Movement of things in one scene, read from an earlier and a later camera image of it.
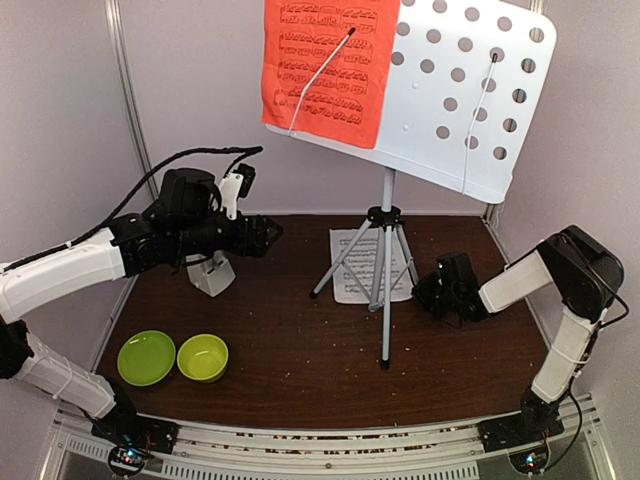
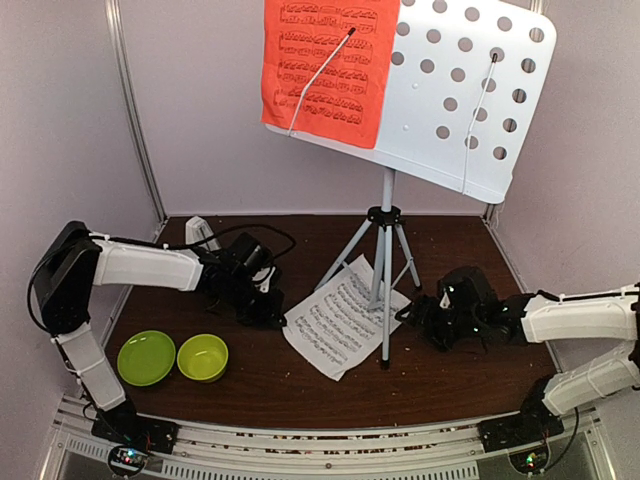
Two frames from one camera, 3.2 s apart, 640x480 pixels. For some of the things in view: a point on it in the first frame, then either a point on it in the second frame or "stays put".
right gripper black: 420,292 → 424,319
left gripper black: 259,246 → 271,313
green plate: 145,358 stays put
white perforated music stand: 463,83 stays put
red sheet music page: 346,100 stays put
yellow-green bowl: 203,358 stays put
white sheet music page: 353,279 → 334,325
